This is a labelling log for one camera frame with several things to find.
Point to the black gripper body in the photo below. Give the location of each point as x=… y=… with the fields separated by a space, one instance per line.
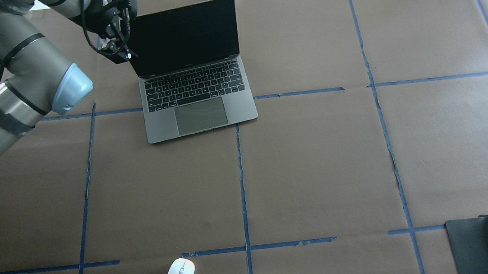
x=113 y=5

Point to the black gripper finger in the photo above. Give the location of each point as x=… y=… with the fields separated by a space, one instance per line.
x=113 y=44

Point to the grey laptop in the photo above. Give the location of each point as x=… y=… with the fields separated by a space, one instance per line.
x=191 y=74

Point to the black mouse pad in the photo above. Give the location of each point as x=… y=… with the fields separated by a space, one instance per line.
x=469 y=244

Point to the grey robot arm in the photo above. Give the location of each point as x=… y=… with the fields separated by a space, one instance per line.
x=35 y=77

